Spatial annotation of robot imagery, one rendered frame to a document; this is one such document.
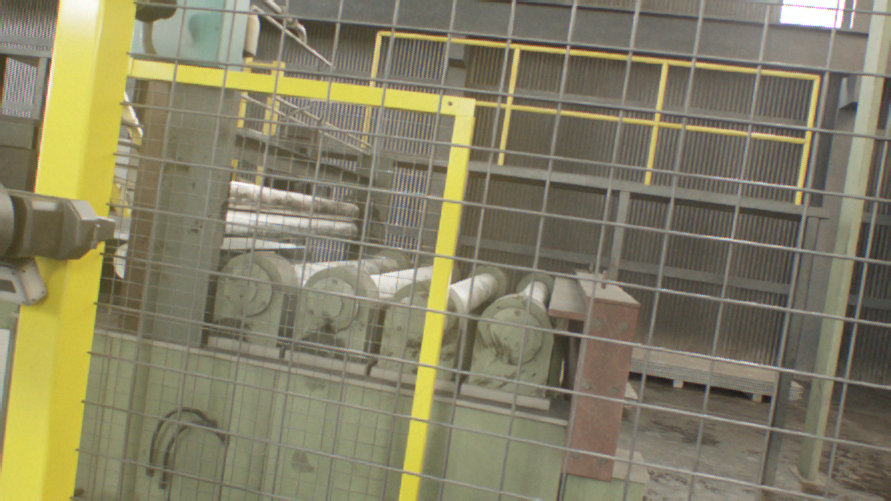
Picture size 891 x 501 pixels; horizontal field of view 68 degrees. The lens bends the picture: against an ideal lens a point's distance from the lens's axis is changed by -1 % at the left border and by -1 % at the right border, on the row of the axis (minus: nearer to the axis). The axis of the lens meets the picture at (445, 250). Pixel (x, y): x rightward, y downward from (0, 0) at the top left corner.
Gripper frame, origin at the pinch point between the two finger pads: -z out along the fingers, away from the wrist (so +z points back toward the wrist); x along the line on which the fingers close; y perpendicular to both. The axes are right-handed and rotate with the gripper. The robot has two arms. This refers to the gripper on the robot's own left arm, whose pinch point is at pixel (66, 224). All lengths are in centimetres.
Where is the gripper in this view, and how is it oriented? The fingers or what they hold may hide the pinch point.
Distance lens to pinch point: 75.0
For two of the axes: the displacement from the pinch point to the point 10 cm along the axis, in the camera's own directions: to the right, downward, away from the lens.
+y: -1.5, 9.9, 0.3
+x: -9.7, -1.5, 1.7
